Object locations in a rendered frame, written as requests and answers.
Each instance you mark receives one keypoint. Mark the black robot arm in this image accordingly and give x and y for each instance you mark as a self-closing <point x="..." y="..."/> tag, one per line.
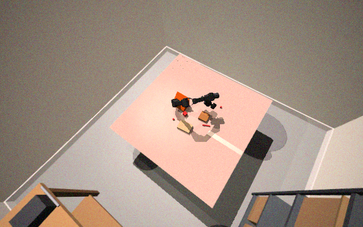
<point x="184" y="102"/>

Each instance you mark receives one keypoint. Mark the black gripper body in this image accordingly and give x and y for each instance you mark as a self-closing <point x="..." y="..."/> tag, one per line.
<point x="210" y="104"/>

